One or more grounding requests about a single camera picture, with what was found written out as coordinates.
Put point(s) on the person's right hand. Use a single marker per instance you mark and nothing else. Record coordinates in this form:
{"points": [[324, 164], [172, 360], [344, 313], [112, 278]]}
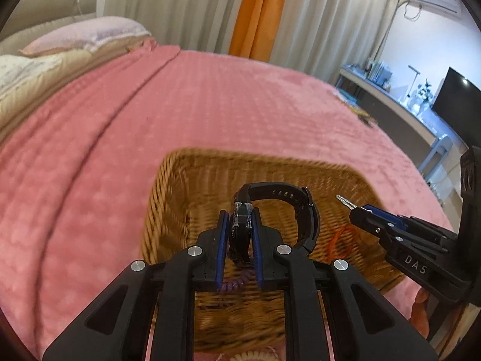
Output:
{"points": [[419, 312]]}

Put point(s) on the potted plant in white vase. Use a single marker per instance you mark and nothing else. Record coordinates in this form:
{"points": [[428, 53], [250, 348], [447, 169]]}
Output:
{"points": [[424, 96]]}

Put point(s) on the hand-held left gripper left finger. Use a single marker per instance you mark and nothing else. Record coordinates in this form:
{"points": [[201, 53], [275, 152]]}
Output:
{"points": [[222, 240]]}

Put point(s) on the grey chair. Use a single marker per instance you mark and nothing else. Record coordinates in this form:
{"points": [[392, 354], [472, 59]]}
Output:
{"points": [[437, 150]]}

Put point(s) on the small dark object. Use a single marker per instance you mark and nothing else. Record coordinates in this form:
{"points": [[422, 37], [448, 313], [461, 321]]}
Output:
{"points": [[367, 121]]}

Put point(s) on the beige padded headboard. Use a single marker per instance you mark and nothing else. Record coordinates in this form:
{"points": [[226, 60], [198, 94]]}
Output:
{"points": [[45, 7]]}

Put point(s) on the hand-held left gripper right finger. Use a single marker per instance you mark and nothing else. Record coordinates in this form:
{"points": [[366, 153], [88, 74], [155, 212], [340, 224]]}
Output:
{"points": [[257, 240]]}

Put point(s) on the beige folded quilt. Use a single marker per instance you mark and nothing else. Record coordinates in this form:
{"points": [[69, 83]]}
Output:
{"points": [[56, 82]]}

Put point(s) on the white floral pillow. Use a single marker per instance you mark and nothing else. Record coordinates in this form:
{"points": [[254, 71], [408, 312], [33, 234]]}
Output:
{"points": [[22, 71]]}

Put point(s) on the black wrist watch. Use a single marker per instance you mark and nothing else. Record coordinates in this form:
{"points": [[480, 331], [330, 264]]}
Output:
{"points": [[285, 190]]}

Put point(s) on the orange curtain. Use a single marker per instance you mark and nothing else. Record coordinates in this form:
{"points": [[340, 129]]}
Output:
{"points": [[259, 11]]}

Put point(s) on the black television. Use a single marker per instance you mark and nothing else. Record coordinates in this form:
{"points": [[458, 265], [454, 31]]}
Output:
{"points": [[454, 97]]}

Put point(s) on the colourful booklet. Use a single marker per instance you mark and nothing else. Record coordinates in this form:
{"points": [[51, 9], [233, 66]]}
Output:
{"points": [[359, 111]]}

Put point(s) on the beige curtain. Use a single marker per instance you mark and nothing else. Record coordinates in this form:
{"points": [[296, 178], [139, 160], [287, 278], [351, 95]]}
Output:
{"points": [[169, 7], [338, 18]]}

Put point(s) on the brown wicker basket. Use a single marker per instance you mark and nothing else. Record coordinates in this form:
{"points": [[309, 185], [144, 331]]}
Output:
{"points": [[210, 180]]}

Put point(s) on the pink fleece blanket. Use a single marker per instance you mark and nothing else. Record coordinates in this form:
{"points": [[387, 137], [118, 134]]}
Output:
{"points": [[225, 101]]}

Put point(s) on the row of books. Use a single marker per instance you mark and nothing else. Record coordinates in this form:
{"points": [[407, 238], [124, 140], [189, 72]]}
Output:
{"points": [[379, 73]]}

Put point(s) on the white desk lamp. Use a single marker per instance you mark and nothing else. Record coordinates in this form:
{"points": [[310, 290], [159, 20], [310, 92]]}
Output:
{"points": [[414, 82]]}

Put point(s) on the grey white desk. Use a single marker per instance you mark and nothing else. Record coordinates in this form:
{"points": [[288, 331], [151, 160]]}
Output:
{"points": [[394, 109]]}

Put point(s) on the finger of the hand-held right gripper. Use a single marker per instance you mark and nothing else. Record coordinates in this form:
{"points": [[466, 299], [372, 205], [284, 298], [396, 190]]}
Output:
{"points": [[366, 220], [421, 229]]}

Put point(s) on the silver metal hair clip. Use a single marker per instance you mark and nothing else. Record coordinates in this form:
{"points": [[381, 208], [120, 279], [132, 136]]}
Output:
{"points": [[344, 201]]}

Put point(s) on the lilac pillow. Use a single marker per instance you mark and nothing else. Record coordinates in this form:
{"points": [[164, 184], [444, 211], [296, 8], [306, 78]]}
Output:
{"points": [[82, 34]]}

